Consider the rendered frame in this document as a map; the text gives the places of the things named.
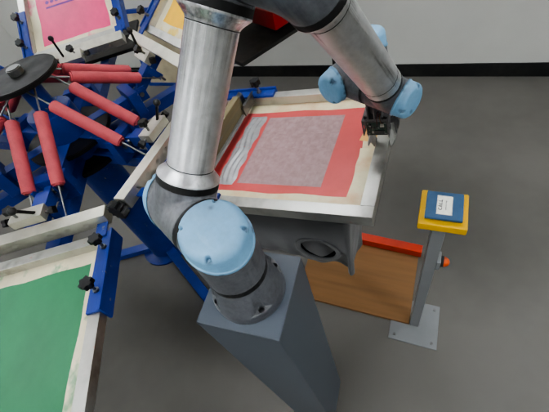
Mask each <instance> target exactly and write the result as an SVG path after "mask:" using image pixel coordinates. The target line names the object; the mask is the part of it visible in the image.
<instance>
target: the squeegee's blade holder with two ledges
mask: <svg viewBox="0 0 549 412"><path fill-rule="evenodd" d="M245 117H246V116H245V114H242V115H241V117H240V119H239V121H238V122H237V123H236V125H235V127H234V129H233V131H232V132H231V134H230V135H229V137H228V139H227V140H226V142H225V144H224V145H223V147H222V148H221V151H220V152H219V154H218V155H217V157H216V162H215V166H214V169H215V167H216V166H217V164H218V163H219V161H220V159H221V157H222V155H223V154H224V153H225V150H226V149H227V147H228V145H229V144H230V142H231V141H232V139H233V137H234V135H235V133H236V132H237V131H238V129H239V127H240V125H241V123H242V122H243V120H244V118H245Z"/></svg>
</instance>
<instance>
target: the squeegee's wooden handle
mask: <svg viewBox="0 0 549 412"><path fill-rule="evenodd" d="M242 106H243V104H242V102H241V100H240V99H239V97H238V96H233V97H232V99H231V100H230V102H229V104H228V105H227V106H226V108H225V115H224V119H223V124H222V128H221V136H220V140H219V145H218V149H217V154H216V156H217V155H218V154H219V152H220V151H221V148H222V147H223V145H224V144H225V142H226V140H227V139H228V137H229V135H230V134H231V132H232V131H233V129H234V127H235V125H236V123H237V122H238V121H239V119H240V117H241V115H242V114H244V113H243V111H242Z"/></svg>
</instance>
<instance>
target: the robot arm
mask: <svg viewBox="0 0 549 412"><path fill-rule="evenodd" d="M176 2H177V3H178V5H179V7H180V8H181V10H182V11H183V13H184V24H183V30H182V37H181V49H180V56H179V63H178V70H177V76H176V90H175V96H174V103H173V110H172V122H171V129H170V136H169V142H168V149H167V160H166V161H165V162H164V163H161V164H160V165H159V166H158V167H157V170H156V173H155V174H154V175H153V176H152V177H153V178H152V179H151V180H148V181H147V183H146V185H145V189H144V191H143V198H142V199H143V205H144V209H145V211H146V213H147V214H148V216H149V218H150V220H151V221H152V222H153V224H155V225H156V226H157V227H158V228H159V229H160V230H161V231H162V232H163V233H164V234H165V236H166V237H168V238H169V240H170V241H171V242H172V243H173V244H174V245H175V246H176V248H177V249H179V250H180V252H181V253H182V254H183V255H184V257H185V259H186V260H187V261H188V262H189V263H190V264H191V265H192V266H193V267H194V268H195V269H196V270H197V271H198V272H199V274H200V275H201V276H202V277H203V278H204V279H205V280H206V281H207V283H208V284H209V285H210V286H211V288H212V299H213V301H214V304H215V306H216V308H217V310H218V311H219V312H220V313H221V314H222V315H223V316H224V317H225V318H226V319H227V320H229V321H231V322H234V323H235V324H240V325H251V324H255V323H258V322H260V321H262V320H264V319H266V318H267V317H269V316H270V315H272V314H273V313H274V312H275V311H276V309H277V308H278V307H279V305H280V303H281V302H282V300H283V296H284V293H285V279H284V276H283V272H282V271H281V268H280V267H279V264H278V263H277V262H276V261H275V260H274V259H273V258H272V257H270V256H268V255H267V254H265V253H264V252H263V250H262V248H261V246H260V244H259V242H258V240H257V238H256V235H255V232H254V230H253V227H252V223H251V222H250V221H249V219H248V217H247V216H246V215H245V214H244V213H243V211H242V210H241V209H240V208H239V207H238V206H236V205H235V204H232V203H231V202H229V201H226V200H223V199H218V198H217V192H218V188H219V184H220V177H219V175H218V174H217V173H216V171H215V170H214V166H215V162H216V154H217V149H218V145H219V140H220V136H221V128H222V124H223V119H224V115H225V107H226V102H227V98H228V94H229V89H230V81H231V77H232V73H233V68H234V60H235V56H236V52H237V46H238V42H239V35H240V32H241V30H242V29H243V28H245V27H246V26H248V25H249V24H251V23H252V20H253V16H254V11H255V8H256V7H259V8H261V9H265V10H267V11H270V12H273V13H275V14H276V15H279V16H281V17H283V18H284V19H285V20H287V21H288V22H289V23H290V24H291V25H292V26H293V27H294V28H295V29H296V30H297V31H299V32H301V33H304V34H311V35H312V37H313V38H314V39H315V40H316V41H317V42H318V43H319V45H320V46H321V47H322V48H323V49H324V50H325V51H326V52H327V53H328V54H329V55H330V56H331V57H332V58H333V59H334V61H335V62H336V63H335V64H334V65H332V66H330V67H329V68H328V69H327V70H326V71H325V72H324V73H323V74H322V75H321V76H320V78H319V82H318V85H319V91H320V93H321V94H322V96H323V97H324V99H325V100H327V101H328V102H330V103H333V104H338V103H340V102H341V101H344V100H345V99H346V98H350V99H351V100H354V101H358V102H359V103H362V104H365V109H364V114H363V117H362V120H361V123H362V129H363V134H364V136H365V133H366V129H367V135H368V146H369V145H370V143H372V144H373V146H375V145H376V142H377V138H376V135H388V137H389V138H390V140H389V142H390V146H391V147H392V146H393V145H394V144H395V139H396V136H397V132H398V128H399V118H401V119H406V118H407V117H409V116H410V115H411V114H412V113H413V112H414V111H415V110H416V108H417V107H418V105H419V103H420V100H421V98H422V85H421V84H420V83H417V82H414V81H413V80H412V79H407V78H404V77H403V76H402V74H401V73H400V71H399V70H398V68H397V66H396V65H395V62H394V61H393V60H392V59H391V56H390V55H389V53H388V50H387V45H388V42H387V41H386V31H385V29H384V28H383V27H382V26H380V25H371V24H370V23H369V21H368V19H367V17H366V16H365V14H364V13H363V11H362V10H361V8H360V6H359V4H358V3H357V2H356V0H176Z"/></svg>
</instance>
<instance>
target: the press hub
mask: <svg viewBox="0 0 549 412"><path fill-rule="evenodd" d="M56 67H57V60H56V58H55V57H54V56H53V55H51V54H47V53H43V54H37V55H32V56H28V57H25V58H23V59H21V60H18V61H16V62H14V63H12V64H10V65H8V66H6V67H5V68H3V69H1V70H0V101H7V100H10V99H12V98H15V97H17V96H20V95H22V97H23V98H24V99H25V100H26V101H27V102H28V103H29V104H30V105H31V106H32V108H33V109H32V110H31V111H30V112H29V114H28V117H27V122H28V123H29V124H30V126H31V127H32V128H33V129H34V130H35V131H36V132H38V131H37V128H36V124H35V121H34V117H33V114H34V113H35V112H36V111H38V105H37V102H36V99H35V97H33V96H31V95H30V94H28V93H26V92H30V93H32V94H34V92H33V89H34V88H35V89H36V93H37V96H38V97H39V98H41V99H43V100H45V101H47V102H49V103H51V102H52V101H59V102H60V103H61V104H63V105H66V106H68V107H69V108H71V109H73V110H75V111H77V112H79V113H80V114H83V115H85V116H89V115H91V114H93V113H95V112H96V111H97V110H99V109H100V108H98V107H96V106H84V107H82V109H81V111H79V110H78V108H77V107H76V106H75V104H74V103H73V102H72V101H71V100H70V99H69V97H67V96H54V97H51V95H50V94H49V93H48V92H47V90H46V89H45V88H44V87H43V85H42V84H41V83H43V82H44V81H45V80H46V79H48V78H49V77H50V76H51V75H52V74H53V72H54V71H55V69H56ZM38 102H39V105H40V109H41V110H42V111H45V112H47V113H48V116H49V119H50V123H51V129H52V132H53V135H54V138H55V142H56V148H57V147H58V146H63V145H66V144H68V143H70V145H69V149H68V153H67V155H66V159H67V160H68V161H71V160H73V159H81V158H84V159H85V160H86V162H85V165H84V169H83V174H82V175H83V177H84V178H86V177H87V184H88V185H89V187H90V188H91V189H92V190H93V191H94V192H95V193H96V194H97V195H98V196H99V197H100V198H101V199H102V200H103V201H104V202H105V203H106V204H107V205H108V203H109V202H110V200H115V199H114V197H115V195H116V194H117V193H118V192H119V190H120V189H121V188H122V186H123V185H124V183H125V182H126V181H127V179H128V178H129V177H130V176H131V175H130V174H129V173H128V171H127V170H126V169H125V167H124V166H123V165H122V164H115V163H110V162H111V161H112V159H111V158H110V157H104V156H96V155H93V154H92V153H93V152H94V151H95V150H96V149H97V148H94V146H95V145H96V144H97V143H98V142H97V141H96V140H94V139H85V138H79V137H80V136H81V135H82V134H83V133H84V132H85V129H83V128H81V127H79V126H77V125H75V124H73V123H71V122H70V121H68V120H66V119H63V118H61V117H60V116H58V115H56V114H53V113H52V112H51V111H49V109H48V106H49V105H48V104H46V103H45V102H43V101H40V100H38ZM94 121H96V122H98V123H100V124H102V125H103V126H105V127H107V128H109V126H110V124H111V118H110V115H109V113H105V114H103V115H101V116H100V117H99V118H97V119H95V120H94ZM40 145H41V144H40V140H39V137H38V134H36V135H35V137H34V138H33V140H32V141H31V142H30V144H29V149H28V153H29V152H30V151H31V150H33V149H35V148H37V147H38V146H40ZM31 160H32V161H33V162H34V163H36V164H37V165H40V166H46V164H45V160H44V157H43V153H40V154H38V155H36V156H35V157H33V158H32V159H31ZM142 198H143V197H140V198H139V199H138V200H137V201H136V203H135V204H134V206H133V207H132V208H128V209H130V210H131V211H130V213H129V214H128V216H127V218H126V219H122V218H120V219H121V220H122V221H123V222H124V223H125V224H126V225H127V226H128V228H129V229H130V230H131V231H132V232H133V233H134V234H135V235H136V236H137V237H138V238H139V239H140V240H141V241H142V242H143V243H144V244H145V245H146V246H147V247H148V249H149V250H150V251H151V252H149V253H145V258H146V260H147V261H148V262H149V263H151V264H153V265H155V266H163V265H167V264H169V263H171V262H172V259H171V258H170V257H169V256H168V255H167V253H166V252H167V251H168V250H170V249H171V248H172V247H174V248H175V249H176V251H177V252H178V253H179V254H180V255H182V253H181V252H180V250H179V249H177V248H176V246H175V245H174V244H173V243H172V242H171V241H170V240H169V238H168V237H166V236H165V234H164V233H163V232H162V231H161V230H160V229H159V228H158V227H157V226H156V225H155V224H153V222H152V221H151V220H150V218H149V216H148V214H147V213H146V211H145V209H144V205H143V199H142Z"/></svg>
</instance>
